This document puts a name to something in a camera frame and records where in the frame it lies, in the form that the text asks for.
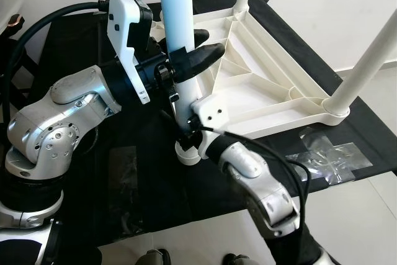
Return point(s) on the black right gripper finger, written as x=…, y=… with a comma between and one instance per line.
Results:
x=170, y=120

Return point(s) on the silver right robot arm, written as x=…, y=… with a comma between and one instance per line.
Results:
x=254, y=178

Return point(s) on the clear crumpled tape patch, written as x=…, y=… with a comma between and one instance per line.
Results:
x=329, y=159

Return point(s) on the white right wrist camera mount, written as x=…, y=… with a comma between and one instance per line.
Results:
x=214, y=113

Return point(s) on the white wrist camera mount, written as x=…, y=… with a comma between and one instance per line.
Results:
x=214, y=113
x=124, y=17

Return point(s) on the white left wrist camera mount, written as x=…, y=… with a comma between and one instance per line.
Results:
x=124, y=17

